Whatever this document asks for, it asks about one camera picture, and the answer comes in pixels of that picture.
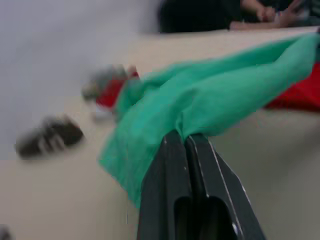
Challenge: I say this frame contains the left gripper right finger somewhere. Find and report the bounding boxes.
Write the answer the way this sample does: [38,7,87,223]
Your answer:
[185,133,266,240]

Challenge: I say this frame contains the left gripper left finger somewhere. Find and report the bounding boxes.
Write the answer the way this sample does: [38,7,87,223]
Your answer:
[136,129,201,240]

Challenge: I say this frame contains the green shorts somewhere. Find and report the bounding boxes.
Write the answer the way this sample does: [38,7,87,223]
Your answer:
[96,31,320,210]

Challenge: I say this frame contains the red t-shirt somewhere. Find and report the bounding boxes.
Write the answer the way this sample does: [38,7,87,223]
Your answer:
[264,59,320,113]

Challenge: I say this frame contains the person in black shirt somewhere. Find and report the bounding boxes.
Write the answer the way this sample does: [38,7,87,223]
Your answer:
[159,0,243,34]

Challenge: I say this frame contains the red canvas shoe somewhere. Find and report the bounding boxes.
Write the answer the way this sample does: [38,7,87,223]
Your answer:
[92,65,141,120]

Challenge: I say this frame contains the brown striped shoe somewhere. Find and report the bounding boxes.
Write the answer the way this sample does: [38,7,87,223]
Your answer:
[15,114,85,160]

